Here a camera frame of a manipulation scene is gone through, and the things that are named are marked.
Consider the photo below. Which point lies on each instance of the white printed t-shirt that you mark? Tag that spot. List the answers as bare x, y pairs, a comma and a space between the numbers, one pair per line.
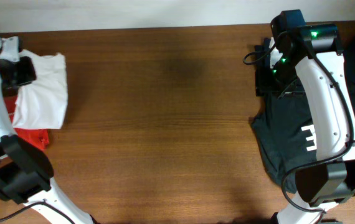
42, 104

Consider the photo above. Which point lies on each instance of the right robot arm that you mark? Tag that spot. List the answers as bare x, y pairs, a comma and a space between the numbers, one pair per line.
302, 59

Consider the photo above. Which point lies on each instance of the dark lettered t-shirt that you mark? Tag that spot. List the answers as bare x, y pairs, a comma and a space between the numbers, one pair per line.
285, 131

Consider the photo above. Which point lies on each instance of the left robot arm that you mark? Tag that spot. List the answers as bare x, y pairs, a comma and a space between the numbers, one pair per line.
26, 174

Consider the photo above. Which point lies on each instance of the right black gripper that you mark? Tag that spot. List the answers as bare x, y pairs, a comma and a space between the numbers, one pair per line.
263, 83

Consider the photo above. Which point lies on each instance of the folded red t-shirt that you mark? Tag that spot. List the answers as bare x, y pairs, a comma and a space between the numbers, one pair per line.
36, 137

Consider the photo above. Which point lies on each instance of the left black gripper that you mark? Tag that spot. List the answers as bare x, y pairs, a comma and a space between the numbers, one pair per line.
31, 74

